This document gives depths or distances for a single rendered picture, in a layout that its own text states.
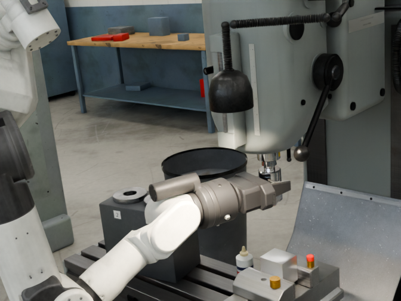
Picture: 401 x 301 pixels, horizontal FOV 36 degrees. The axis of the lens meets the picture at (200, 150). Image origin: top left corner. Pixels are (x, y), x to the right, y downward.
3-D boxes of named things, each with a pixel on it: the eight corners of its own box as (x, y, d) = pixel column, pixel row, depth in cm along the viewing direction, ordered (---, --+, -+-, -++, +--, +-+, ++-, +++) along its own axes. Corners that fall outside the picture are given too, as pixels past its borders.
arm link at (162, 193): (225, 228, 117) (172, 245, 112) (198, 221, 126) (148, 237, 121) (213, 171, 116) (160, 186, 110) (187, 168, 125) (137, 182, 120)
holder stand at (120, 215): (176, 284, 152) (167, 210, 146) (107, 268, 163) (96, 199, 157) (201, 262, 162) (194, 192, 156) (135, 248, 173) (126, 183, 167)
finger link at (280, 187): (289, 192, 127) (264, 199, 124) (288, 177, 126) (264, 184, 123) (293, 193, 126) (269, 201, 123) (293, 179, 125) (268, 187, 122)
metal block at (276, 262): (283, 289, 129) (281, 264, 128) (261, 281, 134) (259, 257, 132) (298, 279, 133) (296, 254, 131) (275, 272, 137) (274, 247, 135)
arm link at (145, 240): (208, 220, 114) (156, 270, 109) (186, 214, 122) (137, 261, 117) (188, 193, 112) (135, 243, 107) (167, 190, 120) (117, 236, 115)
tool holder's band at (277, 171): (284, 170, 127) (284, 165, 127) (276, 178, 123) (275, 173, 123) (263, 168, 129) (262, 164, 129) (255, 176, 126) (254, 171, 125)
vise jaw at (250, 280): (278, 312, 124) (277, 295, 122) (233, 293, 132) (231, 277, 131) (296, 299, 128) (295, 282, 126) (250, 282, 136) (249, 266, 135)
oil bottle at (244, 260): (247, 293, 145) (244, 251, 141) (234, 288, 147) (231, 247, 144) (258, 286, 148) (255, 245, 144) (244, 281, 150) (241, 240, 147)
